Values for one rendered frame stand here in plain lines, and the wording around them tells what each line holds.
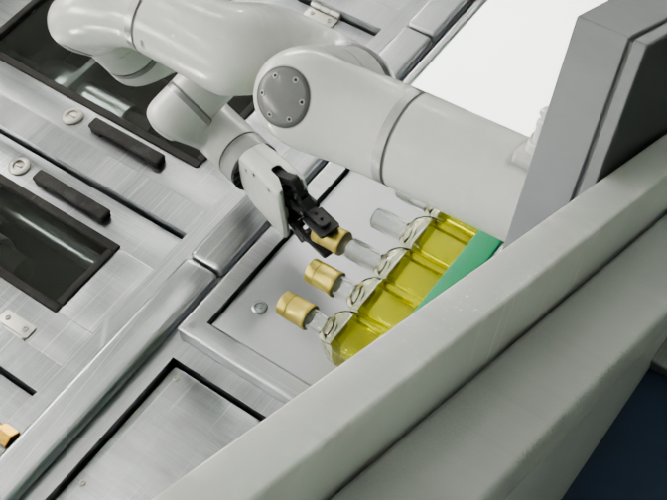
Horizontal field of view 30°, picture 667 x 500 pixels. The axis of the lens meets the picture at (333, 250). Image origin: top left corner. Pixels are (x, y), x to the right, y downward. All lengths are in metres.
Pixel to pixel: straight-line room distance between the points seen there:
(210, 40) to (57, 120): 0.89
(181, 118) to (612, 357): 0.97
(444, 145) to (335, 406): 0.51
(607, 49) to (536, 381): 0.27
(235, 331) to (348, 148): 0.62
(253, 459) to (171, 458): 1.08
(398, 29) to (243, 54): 0.89
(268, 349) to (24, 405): 0.34
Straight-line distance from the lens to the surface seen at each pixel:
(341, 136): 1.15
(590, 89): 0.94
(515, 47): 2.02
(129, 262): 1.87
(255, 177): 1.65
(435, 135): 1.11
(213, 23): 1.23
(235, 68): 1.22
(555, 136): 0.97
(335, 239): 1.61
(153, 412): 1.72
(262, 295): 1.74
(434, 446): 0.71
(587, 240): 0.87
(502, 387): 0.77
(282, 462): 0.60
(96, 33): 1.31
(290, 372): 1.67
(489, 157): 1.09
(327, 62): 1.16
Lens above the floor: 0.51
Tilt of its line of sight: 24 degrees up
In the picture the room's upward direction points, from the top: 61 degrees counter-clockwise
